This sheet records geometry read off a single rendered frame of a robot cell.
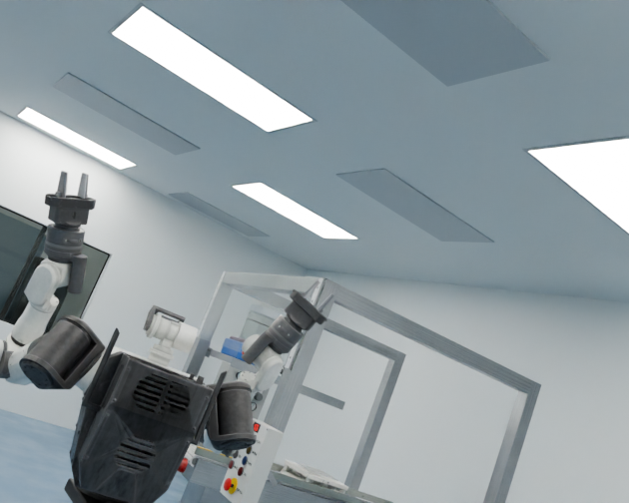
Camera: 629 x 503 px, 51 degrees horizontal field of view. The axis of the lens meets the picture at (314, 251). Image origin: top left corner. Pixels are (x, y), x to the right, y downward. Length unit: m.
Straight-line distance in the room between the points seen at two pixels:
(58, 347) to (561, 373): 4.73
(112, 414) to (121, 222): 6.67
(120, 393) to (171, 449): 0.17
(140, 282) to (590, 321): 5.01
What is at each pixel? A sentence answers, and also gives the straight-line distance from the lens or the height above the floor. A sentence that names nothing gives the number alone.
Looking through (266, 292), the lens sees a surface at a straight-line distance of 2.72.
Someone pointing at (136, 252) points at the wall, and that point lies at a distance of 8.13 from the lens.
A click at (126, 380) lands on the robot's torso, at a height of 1.24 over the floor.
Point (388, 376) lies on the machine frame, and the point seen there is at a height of 1.60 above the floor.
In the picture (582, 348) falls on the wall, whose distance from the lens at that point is 5.78.
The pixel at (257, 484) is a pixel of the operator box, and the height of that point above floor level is 1.03.
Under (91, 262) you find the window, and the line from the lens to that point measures 8.10.
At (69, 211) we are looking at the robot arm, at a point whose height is 1.55.
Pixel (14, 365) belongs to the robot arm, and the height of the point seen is 1.16.
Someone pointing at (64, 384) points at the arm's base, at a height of 1.18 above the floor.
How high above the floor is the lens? 1.36
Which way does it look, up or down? 11 degrees up
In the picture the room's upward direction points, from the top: 22 degrees clockwise
